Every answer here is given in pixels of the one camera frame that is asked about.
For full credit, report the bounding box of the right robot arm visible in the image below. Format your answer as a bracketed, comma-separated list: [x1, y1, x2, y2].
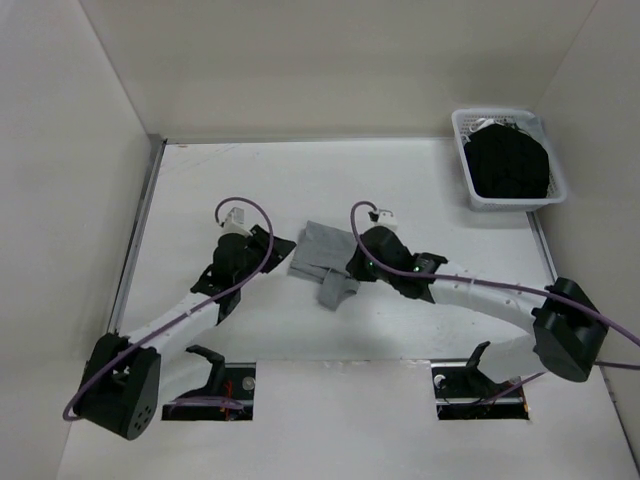
[347, 226, 608, 396]

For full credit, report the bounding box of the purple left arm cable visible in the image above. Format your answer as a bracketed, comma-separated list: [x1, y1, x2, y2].
[61, 197, 274, 422]

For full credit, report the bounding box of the right aluminium table rail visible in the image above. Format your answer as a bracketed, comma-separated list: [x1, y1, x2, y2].
[525, 211, 574, 326]

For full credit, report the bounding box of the aluminium table rail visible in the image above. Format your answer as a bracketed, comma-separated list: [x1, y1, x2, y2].
[525, 211, 574, 326]
[99, 134, 167, 337]

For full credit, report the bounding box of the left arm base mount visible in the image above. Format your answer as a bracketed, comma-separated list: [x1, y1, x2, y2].
[158, 345, 257, 422]

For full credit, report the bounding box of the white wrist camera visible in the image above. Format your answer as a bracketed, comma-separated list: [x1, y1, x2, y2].
[368, 209, 398, 231]
[220, 207, 250, 237]

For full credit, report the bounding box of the black tank top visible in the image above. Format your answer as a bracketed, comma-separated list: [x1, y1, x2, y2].
[464, 124, 550, 199]

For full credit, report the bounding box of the white plastic basket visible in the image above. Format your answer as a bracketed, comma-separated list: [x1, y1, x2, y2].
[451, 107, 568, 212]

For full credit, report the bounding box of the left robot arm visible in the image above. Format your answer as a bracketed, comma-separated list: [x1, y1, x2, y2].
[63, 226, 296, 440]

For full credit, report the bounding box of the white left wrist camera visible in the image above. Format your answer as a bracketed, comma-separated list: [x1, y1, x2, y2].
[220, 207, 250, 237]

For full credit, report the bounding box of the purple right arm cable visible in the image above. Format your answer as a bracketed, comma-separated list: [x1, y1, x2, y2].
[348, 200, 640, 406]

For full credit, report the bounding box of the white tank top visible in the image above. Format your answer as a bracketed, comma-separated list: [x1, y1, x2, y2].
[469, 117, 500, 134]

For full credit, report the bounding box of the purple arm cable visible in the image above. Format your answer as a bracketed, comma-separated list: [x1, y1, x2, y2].
[348, 200, 640, 406]
[61, 197, 274, 422]

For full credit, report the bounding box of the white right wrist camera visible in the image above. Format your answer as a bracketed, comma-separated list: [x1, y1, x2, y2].
[368, 209, 398, 231]

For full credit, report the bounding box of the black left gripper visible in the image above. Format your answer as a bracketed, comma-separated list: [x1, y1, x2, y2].
[234, 226, 295, 287]

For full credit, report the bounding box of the grey tank top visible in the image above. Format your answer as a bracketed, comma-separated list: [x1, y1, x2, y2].
[288, 221, 360, 311]

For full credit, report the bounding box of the left aluminium table rail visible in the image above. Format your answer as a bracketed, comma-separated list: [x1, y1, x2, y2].
[99, 134, 167, 337]

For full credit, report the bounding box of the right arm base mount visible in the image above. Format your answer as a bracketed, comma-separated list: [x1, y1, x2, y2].
[431, 341, 529, 421]

